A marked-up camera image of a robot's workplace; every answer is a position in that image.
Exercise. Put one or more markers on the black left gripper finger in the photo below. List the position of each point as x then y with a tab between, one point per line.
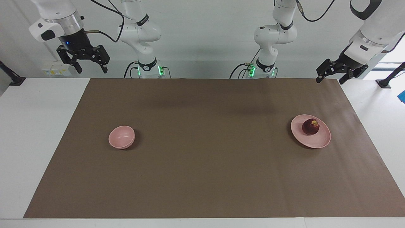
348	76
326	68

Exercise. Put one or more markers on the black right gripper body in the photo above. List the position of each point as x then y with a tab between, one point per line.
76	42

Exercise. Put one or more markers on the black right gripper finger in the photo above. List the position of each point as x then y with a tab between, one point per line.
102	57
67	58

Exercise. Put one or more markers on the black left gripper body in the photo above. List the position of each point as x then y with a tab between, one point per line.
351	65

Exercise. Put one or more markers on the red apple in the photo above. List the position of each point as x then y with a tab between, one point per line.
310	127

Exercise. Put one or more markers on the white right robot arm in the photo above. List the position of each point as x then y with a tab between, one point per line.
142	31

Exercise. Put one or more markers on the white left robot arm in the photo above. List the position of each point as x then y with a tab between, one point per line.
272	34

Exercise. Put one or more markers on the pink plate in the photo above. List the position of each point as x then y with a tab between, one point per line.
316	141

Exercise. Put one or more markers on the pink bowl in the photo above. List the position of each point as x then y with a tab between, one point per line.
121	136

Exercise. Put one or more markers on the black clamp stand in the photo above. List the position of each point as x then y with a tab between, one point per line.
14	79
387	80

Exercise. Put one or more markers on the blue object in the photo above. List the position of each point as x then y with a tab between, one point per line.
402	96

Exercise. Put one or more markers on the brown paper mat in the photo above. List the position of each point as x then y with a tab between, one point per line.
208	152

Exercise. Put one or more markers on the white wall socket box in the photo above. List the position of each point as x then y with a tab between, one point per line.
57	69

